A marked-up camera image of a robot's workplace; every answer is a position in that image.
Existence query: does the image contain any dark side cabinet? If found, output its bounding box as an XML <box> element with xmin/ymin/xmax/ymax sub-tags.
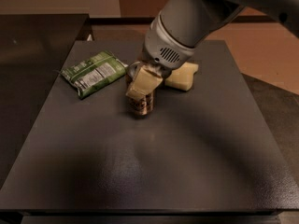
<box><xmin>0</xmin><ymin>14</ymin><xmax>93</xmax><ymax>187</ymax></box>

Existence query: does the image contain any green jalapeno chip bag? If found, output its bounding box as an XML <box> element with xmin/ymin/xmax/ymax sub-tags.
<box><xmin>60</xmin><ymin>51</ymin><xmax>127</xmax><ymax>99</ymax></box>

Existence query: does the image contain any yellow sponge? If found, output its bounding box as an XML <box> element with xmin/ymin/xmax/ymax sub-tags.
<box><xmin>164</xmin><ymin>63</ymin><xmax>199</xmax><ymax>91</ymax></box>

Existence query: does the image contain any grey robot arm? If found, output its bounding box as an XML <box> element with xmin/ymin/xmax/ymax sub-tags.
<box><xmin>126</xmin><ymin>0</ymin><xmax>299</xmax><ymax>101</ymax></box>

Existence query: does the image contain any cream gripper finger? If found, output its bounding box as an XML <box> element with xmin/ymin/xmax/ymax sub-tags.
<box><xmin>126</xmin><ymin>64</ymin><xmax>163</xmax><ymax>101</ymax></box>

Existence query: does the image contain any orange soda can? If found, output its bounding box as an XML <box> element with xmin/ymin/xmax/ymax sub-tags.
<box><xmin>125</xmin><ymin>62</ymin><xmax>155</xmax><ymax>117</ymax></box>

